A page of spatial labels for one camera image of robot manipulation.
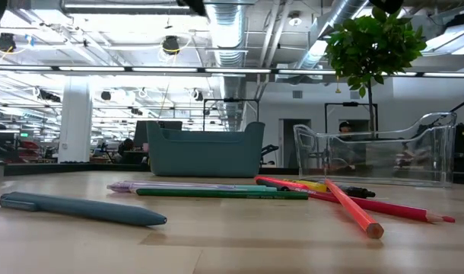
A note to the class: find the white building column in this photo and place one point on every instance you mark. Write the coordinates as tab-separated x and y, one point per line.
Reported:
75	122

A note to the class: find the orange-red marker pen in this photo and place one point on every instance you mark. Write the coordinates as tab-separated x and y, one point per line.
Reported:
277	182

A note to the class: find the clear plastic bin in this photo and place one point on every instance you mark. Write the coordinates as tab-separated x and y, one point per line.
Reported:
407	156

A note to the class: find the teal plastic bin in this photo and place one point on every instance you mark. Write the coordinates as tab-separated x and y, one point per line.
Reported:
205	156

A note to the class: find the green leafy plant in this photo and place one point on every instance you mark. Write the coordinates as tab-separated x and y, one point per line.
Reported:
372	42

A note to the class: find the purple translucent pen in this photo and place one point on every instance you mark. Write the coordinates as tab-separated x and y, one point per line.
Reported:
140	186

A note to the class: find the black aluminium table frame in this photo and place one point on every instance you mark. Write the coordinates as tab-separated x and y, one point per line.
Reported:
64	169

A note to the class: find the green pencil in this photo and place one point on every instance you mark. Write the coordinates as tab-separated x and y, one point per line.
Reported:
217	193

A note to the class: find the orange pencil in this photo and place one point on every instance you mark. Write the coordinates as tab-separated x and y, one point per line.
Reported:
353	209

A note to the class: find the black pen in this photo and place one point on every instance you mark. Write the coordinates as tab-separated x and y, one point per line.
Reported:
272	186
357	192

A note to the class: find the black background station frame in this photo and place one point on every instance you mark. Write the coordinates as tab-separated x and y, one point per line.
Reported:
350	104

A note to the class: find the person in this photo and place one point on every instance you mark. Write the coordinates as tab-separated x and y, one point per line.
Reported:
125	150
345	126

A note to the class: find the yellow highlighter pen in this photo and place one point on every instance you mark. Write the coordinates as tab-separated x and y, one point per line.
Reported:
312	185

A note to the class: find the red pencil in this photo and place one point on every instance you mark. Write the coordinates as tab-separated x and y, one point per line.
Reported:
399	209

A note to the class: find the dark teal pen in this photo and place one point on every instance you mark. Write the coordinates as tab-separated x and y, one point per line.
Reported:
83	208

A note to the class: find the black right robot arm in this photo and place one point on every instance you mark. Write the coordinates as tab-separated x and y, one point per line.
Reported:
386	4

